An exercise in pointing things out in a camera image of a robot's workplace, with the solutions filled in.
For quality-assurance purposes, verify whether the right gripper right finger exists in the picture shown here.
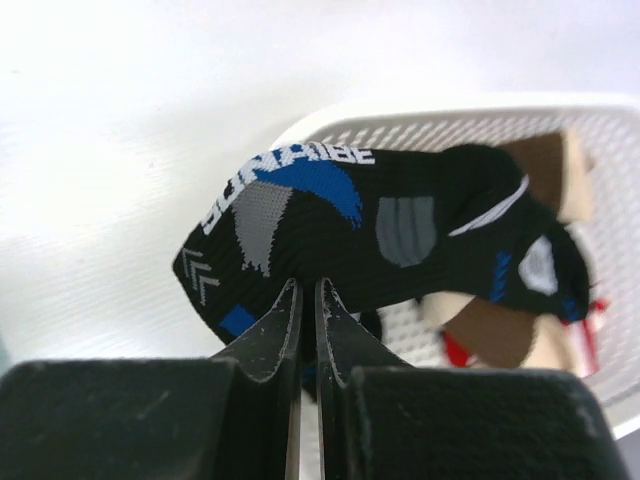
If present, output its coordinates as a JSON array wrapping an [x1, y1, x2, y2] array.
[[315, 279, 628, 480]]

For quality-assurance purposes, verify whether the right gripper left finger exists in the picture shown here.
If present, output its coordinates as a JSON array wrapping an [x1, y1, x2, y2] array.
[[1, 280, 302, 479]]

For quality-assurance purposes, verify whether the black blue sports sock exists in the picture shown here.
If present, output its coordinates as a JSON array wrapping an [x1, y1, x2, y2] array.
[[173, 142, 590, 343]]

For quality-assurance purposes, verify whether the white perforated sock basket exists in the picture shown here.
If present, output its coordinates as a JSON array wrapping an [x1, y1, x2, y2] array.
[[273, 93, 639, 438]]

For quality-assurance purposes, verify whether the beige brown sock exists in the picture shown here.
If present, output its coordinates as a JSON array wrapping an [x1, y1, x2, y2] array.
[[419, 127, 601, 379]]

